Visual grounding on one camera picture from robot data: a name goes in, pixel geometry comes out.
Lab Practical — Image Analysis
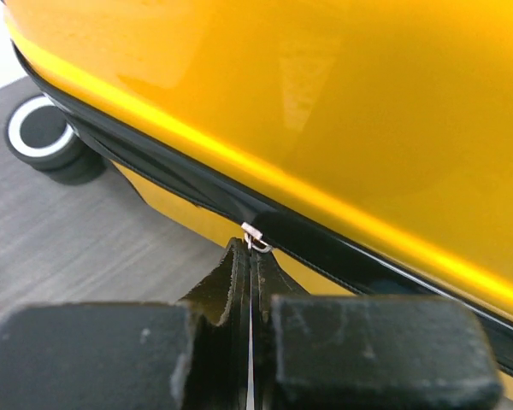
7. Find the yellow cartoon hard-shell suitcase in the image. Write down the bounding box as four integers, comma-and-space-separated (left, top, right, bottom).
4, 1, 513, 401

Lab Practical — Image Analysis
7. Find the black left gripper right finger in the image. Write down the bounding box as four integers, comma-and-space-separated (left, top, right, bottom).
250, 253, 503, 409

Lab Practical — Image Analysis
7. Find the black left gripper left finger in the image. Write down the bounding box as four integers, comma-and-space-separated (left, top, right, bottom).
0, 239, 250, 409

